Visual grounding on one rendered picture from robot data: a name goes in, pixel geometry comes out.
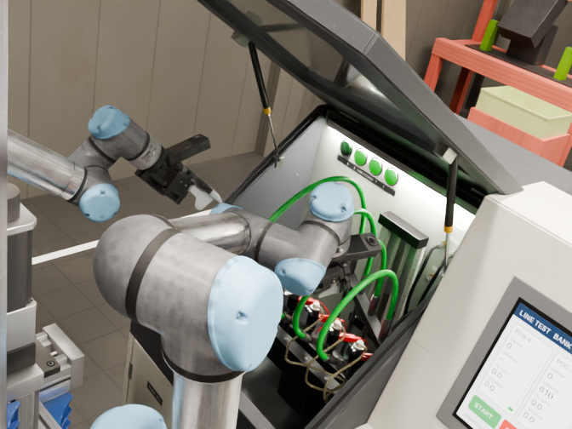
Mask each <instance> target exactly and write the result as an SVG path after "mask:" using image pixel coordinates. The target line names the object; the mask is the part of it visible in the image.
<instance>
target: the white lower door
mask: <svg viewBox="0 0 572 429"><path fill-rule="evenodd" d="M128 377H129V391H128V399H127V404H139V405H145V406H147V407H150V408H152V409H155V410H156V411H157V412H158V413H159V414H160V415H161V416H162V417H163V421H164V423H165V425H166V427H167V429H172V423H173V386H172V385H171V383H170V382H169V381H168V379H167V378H166V377H165V375H164V374H163V373H162V371H161V370H160V369H159V368H158V366H157V365H156V364H155V363H154V362H153V361H152V359H151V358H150V357H149V355H148V354H147V353H146V351H145V350H144V349H143V348H142V346H141V345H140V343H139V342H138V341H137V340H136V339H134V348H133V355H132V362H131V361H129V374H128Z"/></svg>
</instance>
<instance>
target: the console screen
mask: <svg viewBox="0 0 572 429"><path fill-rule="evenodd" d="M436 417H437V418H438V419H439V420H440V421H442V422H443V423H444V425H446V427H448V428H449V429H572V312H571V311H569V310H568V309H566V308H565V307H563V306H561V305H560V304H558V303H557V302H556V301H555V300H553V299H551V298H549V297H548V296H546V295H544V294H543V293H541V292H540V291H539V290H538V289H536V288H534V287H533V286H531V285H529V284H528V283H526V282H525V281H524V280H522V279H521V278H519V277H517V276H514V277H513V279H512V281H511V282H510V284H509V286H508V288H507V289H506V292H505V293H504V294H503V296H502V298H501V300H500V302H499V304H498V306H497V307H496V308H495V311H494V313H493V315H492V316H491V318H490V320H489V321H488V323H487V325H486V327H485V329H484V330H483V333H482V334H481V335H480V337H479V339H478V342H477V343H476V345H475V346H474V348H473V350H472V352H471V354H470V356H469V357H468V359H467V360H466V363H465V364H464V366H463V368H462V370H461V371H460V373H459V375H458V377H457V378H456V380H455V383H454V384H453V385H452V387H451V389H450V391H449V393H448V395H447V397H446V398H445V399H444V401H443V404H442V405H441V407H440V409H439V411H438V412H437V414H436Z"/></svg>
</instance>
